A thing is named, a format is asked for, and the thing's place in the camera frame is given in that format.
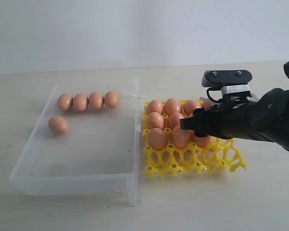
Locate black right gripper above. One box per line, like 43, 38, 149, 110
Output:
180, 103, 253, 139

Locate brown egg slot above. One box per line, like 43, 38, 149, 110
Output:
184, 100, 201, 116
146, 100, 163, 115
164, 98, 181, 116

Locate brown egg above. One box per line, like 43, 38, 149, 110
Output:
192, 135, 211, 147
171, 125, 190, 148
146, 112, 164, 130
201, 101, 215, 109
89, 92, 104, 109
48, 115, 69, 134
57, 93, 73, 111
73, 93, 88, 112
104, 91, 120, 109
147, 128, 168, 150

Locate brown egg lone front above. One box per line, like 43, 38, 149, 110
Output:
168, 112, 184, 129

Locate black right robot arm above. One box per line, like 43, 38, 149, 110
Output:
180, 88, 289, 151

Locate yellow plastic egg tray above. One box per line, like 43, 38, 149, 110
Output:
141, 100, 247, 178

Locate clear plastic tray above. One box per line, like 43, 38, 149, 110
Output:
10, 77, 141, 206

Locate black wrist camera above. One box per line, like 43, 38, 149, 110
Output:
201, 69, 252, 88

